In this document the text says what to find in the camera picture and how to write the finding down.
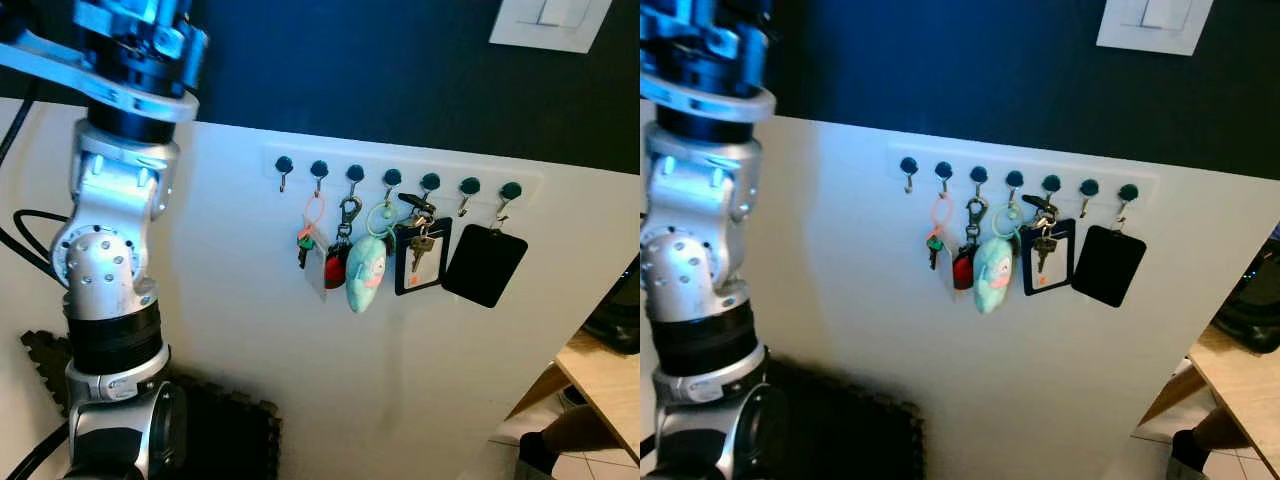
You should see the blue card holder with keys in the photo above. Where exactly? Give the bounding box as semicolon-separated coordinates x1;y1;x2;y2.
394;192;454;297
1020;194;1078;298

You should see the white key hook rack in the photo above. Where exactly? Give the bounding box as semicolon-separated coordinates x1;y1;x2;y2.
888;143;1161;201
263;146;546;203

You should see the red key fob with carabiner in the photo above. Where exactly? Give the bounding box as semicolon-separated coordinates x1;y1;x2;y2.
952;197;990;292
324;195;364;291

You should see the white board panel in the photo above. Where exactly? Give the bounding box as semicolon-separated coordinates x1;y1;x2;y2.
640;113;1280;480
0;95;641;480

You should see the black card holder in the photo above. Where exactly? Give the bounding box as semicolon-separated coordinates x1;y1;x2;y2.
441;224;529;309
1071;225;1148;309

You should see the black foam puzzle mat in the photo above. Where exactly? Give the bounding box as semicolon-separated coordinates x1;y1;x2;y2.
755;355;927;480
20;330;284;480

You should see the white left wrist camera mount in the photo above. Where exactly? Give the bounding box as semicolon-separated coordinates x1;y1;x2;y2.
640;72;777;127
0;28;201;123

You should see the white light switch plate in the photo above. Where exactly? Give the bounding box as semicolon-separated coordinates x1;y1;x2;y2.
489;0;613;55
1096;0;1215;57

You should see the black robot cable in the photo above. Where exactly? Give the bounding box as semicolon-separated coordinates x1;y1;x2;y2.
0;80;73;293

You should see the pink ring green key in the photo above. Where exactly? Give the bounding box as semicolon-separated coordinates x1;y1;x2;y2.
925;192;957;297
296;194;330;301

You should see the mint plush keychain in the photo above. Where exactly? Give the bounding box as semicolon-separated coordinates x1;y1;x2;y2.
972;204;1024;317
345;202;400;315

